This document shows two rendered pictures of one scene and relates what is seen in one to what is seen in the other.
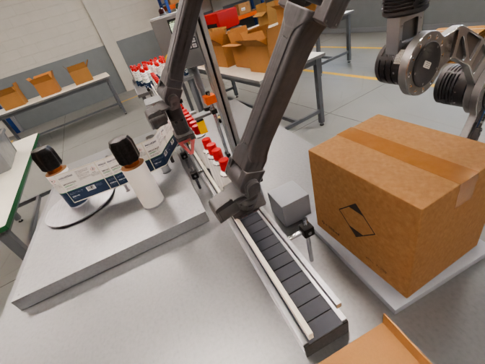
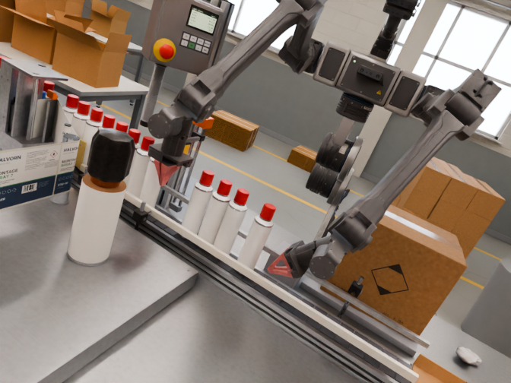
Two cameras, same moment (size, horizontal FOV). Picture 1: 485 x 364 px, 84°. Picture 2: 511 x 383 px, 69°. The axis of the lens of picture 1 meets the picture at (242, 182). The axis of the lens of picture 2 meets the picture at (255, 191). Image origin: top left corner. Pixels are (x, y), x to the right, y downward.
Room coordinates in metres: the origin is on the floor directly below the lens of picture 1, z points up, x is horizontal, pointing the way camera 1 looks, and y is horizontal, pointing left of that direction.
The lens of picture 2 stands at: (0.31, 0.80, 1.44)
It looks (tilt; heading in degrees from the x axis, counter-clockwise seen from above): 21 degrees down; 302
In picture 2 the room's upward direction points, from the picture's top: 22 degrees clockwise
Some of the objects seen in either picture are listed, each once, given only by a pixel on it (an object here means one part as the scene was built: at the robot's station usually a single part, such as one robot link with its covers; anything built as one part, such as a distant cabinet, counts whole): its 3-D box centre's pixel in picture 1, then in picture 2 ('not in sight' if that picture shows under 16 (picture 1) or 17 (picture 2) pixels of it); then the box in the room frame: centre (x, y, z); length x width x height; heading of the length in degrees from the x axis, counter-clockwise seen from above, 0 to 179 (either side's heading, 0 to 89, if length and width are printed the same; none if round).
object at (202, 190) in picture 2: (214, 162); (198, 204); (0.92, 0.08, 0.98); 0.05 x 0.05 x 0.20
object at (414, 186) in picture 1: (390, 196); (389, 261); (0.47, -0.34, 0.99); 0.30 x 0.24 x 0.27; 17
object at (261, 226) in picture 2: (232, 185); (256, 238); (0.73, 0.04, 0.98); 0.05 x 0.05 x 0.20
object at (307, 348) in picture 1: (213, 172); (145, 216); (1.07, 0.11, 0.85); 1.65 x 0.11 x 0.05; 13
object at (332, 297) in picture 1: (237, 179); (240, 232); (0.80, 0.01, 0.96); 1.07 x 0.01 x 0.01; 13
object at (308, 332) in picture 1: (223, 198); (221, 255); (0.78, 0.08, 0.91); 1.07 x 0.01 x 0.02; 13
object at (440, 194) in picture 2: not in sight; (434, 204); (0.90, -3.99, 0.45); 1.20 x 0.83 x 0.89; 112
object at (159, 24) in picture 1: (183, 40); (182, 32); (1.19, 0.06, 1.38); 0.17 x 0.10 x 0.19; 68
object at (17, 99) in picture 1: (9, 96); not in sight; (5.64, 3.59, 0.97); 0.47 x 0.41 x 0.37; 17
